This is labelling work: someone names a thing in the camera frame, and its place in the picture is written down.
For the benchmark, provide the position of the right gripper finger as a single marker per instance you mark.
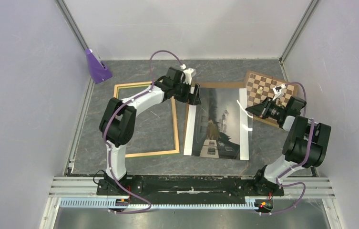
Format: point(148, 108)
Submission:
point(257, 113)
point(257, 106)

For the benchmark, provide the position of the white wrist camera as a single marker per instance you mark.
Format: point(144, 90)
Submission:
point(279, 88)
point(188, 74)

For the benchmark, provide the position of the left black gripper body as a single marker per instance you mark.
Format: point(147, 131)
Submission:
point(181, 92)

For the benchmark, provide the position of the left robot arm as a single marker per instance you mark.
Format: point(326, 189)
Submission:
point(118, 121)

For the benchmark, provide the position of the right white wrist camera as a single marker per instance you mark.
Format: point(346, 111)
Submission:
point(279, 88)

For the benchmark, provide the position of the white slotted cable duct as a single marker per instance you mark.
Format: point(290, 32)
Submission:
point(118, 204)

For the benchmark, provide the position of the clear acrylic sheet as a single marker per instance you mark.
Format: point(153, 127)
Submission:
point(244, 117)

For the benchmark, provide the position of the landscape photo print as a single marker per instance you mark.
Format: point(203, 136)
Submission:
point(220, 126)

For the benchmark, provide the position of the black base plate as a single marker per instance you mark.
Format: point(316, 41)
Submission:
point(165, 189)

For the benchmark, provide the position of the light wooden picture frame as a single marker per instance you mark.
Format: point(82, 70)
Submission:
point(157, 132)

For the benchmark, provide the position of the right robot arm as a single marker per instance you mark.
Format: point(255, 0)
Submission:
point(305, 146)

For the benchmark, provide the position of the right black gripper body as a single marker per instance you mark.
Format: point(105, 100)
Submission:
point(271, 110)

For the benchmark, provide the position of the wooden chessboard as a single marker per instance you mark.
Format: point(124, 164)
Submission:
point(254, 80)

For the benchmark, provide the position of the purple plastic stand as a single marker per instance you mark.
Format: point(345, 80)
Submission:
point(98, 70)

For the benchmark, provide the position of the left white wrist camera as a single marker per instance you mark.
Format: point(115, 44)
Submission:
point(188, 74)

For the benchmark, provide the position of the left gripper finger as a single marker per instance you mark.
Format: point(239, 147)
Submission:
point(194, 99)
point(194, 90)

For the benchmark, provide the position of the white chess piece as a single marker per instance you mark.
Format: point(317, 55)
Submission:
point(260, 90)

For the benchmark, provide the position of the brown frame backing board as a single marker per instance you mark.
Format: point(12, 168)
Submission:
point(212, 85)

